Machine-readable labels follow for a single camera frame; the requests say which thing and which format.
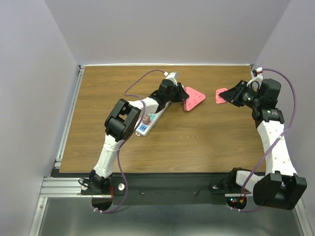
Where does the pink triangular power strip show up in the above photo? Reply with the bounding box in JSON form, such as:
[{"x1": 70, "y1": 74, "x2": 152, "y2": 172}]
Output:
[{"x1": 184, "y1": 87, "x2": 206, "y2": 112}]

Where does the aluminium front rail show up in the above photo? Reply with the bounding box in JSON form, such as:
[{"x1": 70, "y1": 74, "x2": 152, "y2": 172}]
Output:
[{"x1": 39, "y1": 177, "x2": 87, "y2": 198}]

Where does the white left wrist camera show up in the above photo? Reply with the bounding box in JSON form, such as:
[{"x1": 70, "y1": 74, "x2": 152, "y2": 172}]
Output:
[{"x1": 164, "y1": 71, "x2": 178, "y2": 84}]

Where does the pink square plug adapter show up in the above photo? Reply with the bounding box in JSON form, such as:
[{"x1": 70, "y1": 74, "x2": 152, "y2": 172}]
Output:
[{"x1": 215, "y1": 87, "x2": 229, "y2": 105}]

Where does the aluminium rail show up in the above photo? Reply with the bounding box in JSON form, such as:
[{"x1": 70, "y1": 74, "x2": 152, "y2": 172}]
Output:
[
  {"x1": 39, "y1": 177, "x2": 87, "y2": 198},
  {"x1": 54, "y1": 65, "x2": 85, "y2": 169},
  {"x1": 250, "y1": 64, "x2": 305, "y2": 196}
]

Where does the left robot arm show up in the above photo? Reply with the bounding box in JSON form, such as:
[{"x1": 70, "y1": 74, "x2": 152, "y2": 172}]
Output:
[{"x1": 89, "y1": 79, "x2": 189, "y2": 194}]

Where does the white multicolour power strip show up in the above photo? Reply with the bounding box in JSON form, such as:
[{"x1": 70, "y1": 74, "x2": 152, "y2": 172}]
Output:
[{"x1": 135, "y1": 102, "x2": 170, "y2": 137}]

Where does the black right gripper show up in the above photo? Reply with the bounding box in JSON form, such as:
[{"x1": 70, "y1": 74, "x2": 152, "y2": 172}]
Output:
[{"x1": 219, "y1": 80, "x2": 262, "y2": 109}]

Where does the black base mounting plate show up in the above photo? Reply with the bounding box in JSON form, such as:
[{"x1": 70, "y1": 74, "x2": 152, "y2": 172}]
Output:
[{"x1": 53, "y1": 173, "x2": 241, "y2": 211}]

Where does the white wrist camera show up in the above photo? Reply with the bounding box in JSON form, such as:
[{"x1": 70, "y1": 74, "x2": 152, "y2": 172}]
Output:
[
  {"x1": 247, "y1": 67, "x2": 264, "y2": 90},
  {"x1": 164, "y1": 71, "x2": 178, "y2": 84}
]

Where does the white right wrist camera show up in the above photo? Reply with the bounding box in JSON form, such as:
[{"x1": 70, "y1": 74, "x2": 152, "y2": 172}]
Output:
[{"x1": 247, "y1": 67, "x2": 264, "y2": 90}]

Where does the aluminium left side rail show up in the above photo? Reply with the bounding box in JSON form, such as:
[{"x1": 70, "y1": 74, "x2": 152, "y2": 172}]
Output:
[{"x1": 54, "y1": 65, "x2": 85, "y2": 169}]

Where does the aluminium right side rail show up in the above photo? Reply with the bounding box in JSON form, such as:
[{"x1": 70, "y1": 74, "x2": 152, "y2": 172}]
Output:
[{"x1": 250, "y1": 64, "x2": 305, "y2": 196}]

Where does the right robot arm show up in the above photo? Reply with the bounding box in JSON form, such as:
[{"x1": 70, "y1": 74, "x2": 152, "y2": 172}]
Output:
[{"x1": 217, "y1": 79, "x2": 307, "y2": 210}]

